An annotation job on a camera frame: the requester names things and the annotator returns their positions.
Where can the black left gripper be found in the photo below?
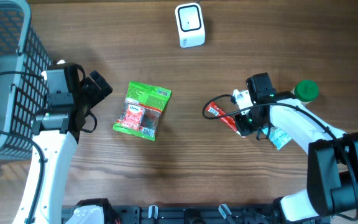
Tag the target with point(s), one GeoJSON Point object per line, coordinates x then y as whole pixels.
{"type": "Point", "coordinates": [97, 95]}

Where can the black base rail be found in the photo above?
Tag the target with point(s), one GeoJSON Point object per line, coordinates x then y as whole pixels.
{"type": "Point", "coordinates": [248, 214]}

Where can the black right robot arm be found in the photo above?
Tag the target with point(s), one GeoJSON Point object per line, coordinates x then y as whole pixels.
{"type": "Point", "coordinates": [332, 173]}

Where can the pale green wipes packet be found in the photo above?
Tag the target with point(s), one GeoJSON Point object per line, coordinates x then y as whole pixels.
{"type": "Point", "coordinates": [279, 138]}

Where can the green lid spice jar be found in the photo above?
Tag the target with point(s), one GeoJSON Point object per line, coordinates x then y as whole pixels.
{"type": "Point", "coordinates": [306, 91]}

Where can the white red tissue packet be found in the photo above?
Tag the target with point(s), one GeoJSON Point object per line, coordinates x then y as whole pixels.
{"type": "Point", "coordinates": [133, 116]}

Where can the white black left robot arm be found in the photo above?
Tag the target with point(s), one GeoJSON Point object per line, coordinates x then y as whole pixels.
{"type": "Point", "coordinates": [56, 129]}

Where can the red tube packet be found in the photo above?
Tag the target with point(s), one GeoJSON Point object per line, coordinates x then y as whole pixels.
{"type": "Point", "coordinates": [215, 110]}

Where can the white barcode scanner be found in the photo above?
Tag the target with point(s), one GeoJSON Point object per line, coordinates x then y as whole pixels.
{"type": "Point", "coordinates": [190, 25]}

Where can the green snack bag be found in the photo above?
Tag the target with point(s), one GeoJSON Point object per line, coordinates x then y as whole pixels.
{"type": "Point", "coordinates": [154, 99]}

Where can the grey plastic basket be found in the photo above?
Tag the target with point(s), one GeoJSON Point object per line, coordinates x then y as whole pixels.
{"type": "Point", "coordinates": [22, 60]}

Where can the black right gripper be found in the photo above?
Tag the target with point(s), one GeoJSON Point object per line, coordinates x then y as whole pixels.
{"type": "Point", "coordinates": [244, 129]}

